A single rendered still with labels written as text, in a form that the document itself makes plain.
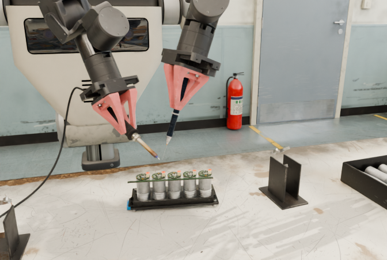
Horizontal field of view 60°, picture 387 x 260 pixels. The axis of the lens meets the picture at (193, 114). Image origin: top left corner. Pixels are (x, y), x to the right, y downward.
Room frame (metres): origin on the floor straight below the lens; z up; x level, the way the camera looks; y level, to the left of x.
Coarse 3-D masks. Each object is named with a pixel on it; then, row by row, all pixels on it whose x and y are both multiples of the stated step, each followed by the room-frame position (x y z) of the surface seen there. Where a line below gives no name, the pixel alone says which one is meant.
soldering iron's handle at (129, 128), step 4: (108, 108) 0.64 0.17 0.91; (112, 112) 0.63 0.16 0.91; (116, 120) 0.62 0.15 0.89; (124, 120) 0.62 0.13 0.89; (128, 124) 0.61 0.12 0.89; (128, 128) 0.60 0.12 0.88; (132, 128) 0.60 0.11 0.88; (128, 132) 0.60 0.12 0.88; (132, 132) 0.60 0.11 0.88; (136, 132) 0.60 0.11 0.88; (128, 136) 0.59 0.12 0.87
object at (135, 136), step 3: (132, 135) 0.59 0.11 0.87; (135, 135) 0.59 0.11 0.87; (138, 135) 0.59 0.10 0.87; (132, 138) 0.59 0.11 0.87; (135, 138) 0.59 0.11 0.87; (138, 138) 0.59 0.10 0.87; (135, 141) 0.59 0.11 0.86; (138, 141) 0.59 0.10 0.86; (141, 141) 0.59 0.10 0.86; (141, 144) 0.58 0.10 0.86; (144, 144) 0.58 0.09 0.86; (144, 147) 0.58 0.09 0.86; (147, 147) 0.58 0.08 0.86; (147, 150) 0.57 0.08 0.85; (150, 150) 0.57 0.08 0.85; (153, 150) 0.57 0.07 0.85; (150, 153) 0.57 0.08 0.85; (153, 153) 0.57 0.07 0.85; (156, 153) 0.57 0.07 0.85; (153, 156) 0.56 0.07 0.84
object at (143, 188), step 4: (144, 176) 0.54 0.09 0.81; (136, 180) 0.54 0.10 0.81; (136, 184) 0.54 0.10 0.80; (140, 184) 0.54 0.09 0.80; (144, 184) 0.54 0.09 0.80; (148, 184) 0.54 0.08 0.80; (136, 188) 0.54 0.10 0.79; (140, 188) 0.54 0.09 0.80; (144, 188) 0.54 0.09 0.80; (148, 188) 0.54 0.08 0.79; (140, 192) 0.54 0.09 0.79; (144, 192) 0.54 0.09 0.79; (148, 192) 0.54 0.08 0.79; (140, 196) 0.54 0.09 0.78; (144, 196) 0.54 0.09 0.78; (148, 196) 0.54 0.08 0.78; (140, 200) 0.54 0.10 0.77; (144, 200) 0.54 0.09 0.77
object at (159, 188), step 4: (152, 184) 0.55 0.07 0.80; (156, 184) 0.54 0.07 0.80; (160, 184) 0.54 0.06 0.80; (164, 184) 0.54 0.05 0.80; (156, 188) 0.54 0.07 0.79; (160, 188) 0.54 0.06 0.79; (164, 188) 0.54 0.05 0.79; (156, 192) 0.54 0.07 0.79; (160, 192) 0.54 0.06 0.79; (164, 192) 0.54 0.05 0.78; (156, 196) 0.54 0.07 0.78; (160, 196) 0.54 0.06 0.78; (164, 196) 0.54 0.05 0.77
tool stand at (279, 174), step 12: (288, 156) 0.60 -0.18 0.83; (276, 168) 0.58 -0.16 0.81; (288, 168) 0.60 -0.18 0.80; (300, 168) 0.57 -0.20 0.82; (276, 180) 0.58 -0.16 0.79; (288, 180) 0.59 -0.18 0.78; (264, 192) 0.59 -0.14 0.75; (276, 192) 0.58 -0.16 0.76; (288, 192) 0.59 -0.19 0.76; (276, 204) 0.55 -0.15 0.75; (288, 204) 0.55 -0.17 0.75; (300, 204) 0.55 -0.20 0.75
